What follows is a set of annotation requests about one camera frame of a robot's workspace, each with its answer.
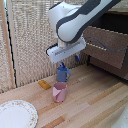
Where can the white patterned plate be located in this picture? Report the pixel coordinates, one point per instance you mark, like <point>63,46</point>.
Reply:
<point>16,115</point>

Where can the yellow block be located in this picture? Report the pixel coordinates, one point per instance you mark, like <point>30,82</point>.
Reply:
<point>44,84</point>

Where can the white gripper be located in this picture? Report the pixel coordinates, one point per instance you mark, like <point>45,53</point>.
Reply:
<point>66,50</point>

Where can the pink cup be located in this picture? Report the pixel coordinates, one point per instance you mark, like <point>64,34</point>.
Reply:
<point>60,93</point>

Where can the dark wooden cabinet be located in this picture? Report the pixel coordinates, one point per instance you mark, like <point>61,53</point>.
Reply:
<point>121,11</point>

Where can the blue mug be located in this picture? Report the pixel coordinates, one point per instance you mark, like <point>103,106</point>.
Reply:
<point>61,76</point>

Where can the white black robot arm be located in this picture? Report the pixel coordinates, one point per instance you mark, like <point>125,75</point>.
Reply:
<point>76,20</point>

